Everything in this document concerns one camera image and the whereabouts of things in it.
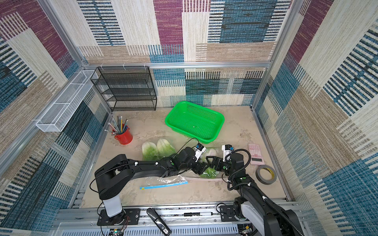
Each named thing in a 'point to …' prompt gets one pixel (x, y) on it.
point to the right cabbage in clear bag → (164, 149)
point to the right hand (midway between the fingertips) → (211, 160)
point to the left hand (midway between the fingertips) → (206, 163)
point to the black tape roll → (263, 181)
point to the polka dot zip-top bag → (213, 151)
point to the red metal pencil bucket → (124, 138)
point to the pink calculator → (257, 157)
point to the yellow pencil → (121, 123)
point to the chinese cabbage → (209, 173)
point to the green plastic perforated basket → (197, 122)
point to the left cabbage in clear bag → (149, 151)
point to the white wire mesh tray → (57, 116)
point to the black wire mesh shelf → (126, 88)
